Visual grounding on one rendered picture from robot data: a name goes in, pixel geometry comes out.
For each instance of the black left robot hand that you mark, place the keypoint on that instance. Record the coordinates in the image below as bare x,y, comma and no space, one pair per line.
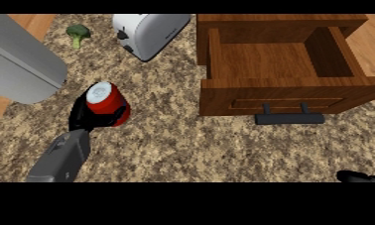
79,118

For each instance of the red can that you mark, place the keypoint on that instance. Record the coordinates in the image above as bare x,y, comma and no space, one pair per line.
108,101

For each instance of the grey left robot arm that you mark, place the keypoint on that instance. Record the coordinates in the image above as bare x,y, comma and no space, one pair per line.
63,156

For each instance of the wooden drawer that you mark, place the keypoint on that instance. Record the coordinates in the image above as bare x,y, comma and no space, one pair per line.
274,80

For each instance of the grey appliance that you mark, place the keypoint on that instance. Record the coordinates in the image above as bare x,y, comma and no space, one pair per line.
24,67

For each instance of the green broccoli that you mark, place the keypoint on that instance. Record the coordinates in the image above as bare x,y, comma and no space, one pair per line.
77,34

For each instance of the white toaster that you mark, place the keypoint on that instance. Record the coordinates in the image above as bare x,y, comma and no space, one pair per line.
147,34

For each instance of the wooden cabinet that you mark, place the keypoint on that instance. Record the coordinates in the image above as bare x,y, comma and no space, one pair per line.
274,25

